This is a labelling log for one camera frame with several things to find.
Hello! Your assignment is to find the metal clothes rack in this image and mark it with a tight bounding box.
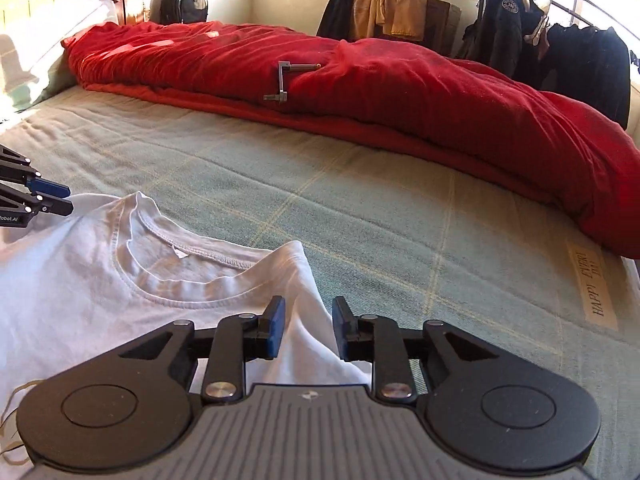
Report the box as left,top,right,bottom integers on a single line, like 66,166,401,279
475,0,640,81

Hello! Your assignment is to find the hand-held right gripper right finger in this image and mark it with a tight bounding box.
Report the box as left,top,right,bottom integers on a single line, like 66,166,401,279
332,296,498,404

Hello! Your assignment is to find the orange draped cloth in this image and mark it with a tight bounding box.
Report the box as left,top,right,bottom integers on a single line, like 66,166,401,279
352,0,428,42

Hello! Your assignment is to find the green and white pillow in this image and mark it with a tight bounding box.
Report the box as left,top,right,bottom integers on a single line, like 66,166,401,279
0,0,121,111

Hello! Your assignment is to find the black hanging garment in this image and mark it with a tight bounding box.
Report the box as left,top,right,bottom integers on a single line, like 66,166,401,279
540,22,632,131

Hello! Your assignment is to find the black jacket with round patch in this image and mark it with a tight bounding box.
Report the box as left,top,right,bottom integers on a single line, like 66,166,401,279
457,0,531,81

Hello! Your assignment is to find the brown chair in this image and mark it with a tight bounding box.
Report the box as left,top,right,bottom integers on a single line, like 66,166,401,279
425,0,463,58

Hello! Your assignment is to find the white printed t-shirt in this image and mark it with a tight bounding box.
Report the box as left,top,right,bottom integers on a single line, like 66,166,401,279
0,191,373,466

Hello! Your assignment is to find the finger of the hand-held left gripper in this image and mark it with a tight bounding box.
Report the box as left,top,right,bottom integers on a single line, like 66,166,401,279
0,184,75,217
0,145,72,199

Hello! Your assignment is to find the black draped cloth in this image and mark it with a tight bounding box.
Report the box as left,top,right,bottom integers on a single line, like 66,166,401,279
317,0,360,40

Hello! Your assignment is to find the red duvet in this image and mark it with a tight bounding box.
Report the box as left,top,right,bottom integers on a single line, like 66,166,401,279
62,21,640,261

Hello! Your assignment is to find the grey backpack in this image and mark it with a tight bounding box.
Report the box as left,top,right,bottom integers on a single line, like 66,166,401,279
150,0,211,26

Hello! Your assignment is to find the beige hanging garment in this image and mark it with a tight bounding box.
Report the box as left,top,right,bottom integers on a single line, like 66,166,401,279
520,0,553,56

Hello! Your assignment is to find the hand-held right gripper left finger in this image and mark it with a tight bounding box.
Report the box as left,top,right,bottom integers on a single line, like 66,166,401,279
117,296,287,404

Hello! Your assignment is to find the grey metal crank handle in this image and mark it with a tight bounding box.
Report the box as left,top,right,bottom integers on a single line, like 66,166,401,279
263,61,322,102

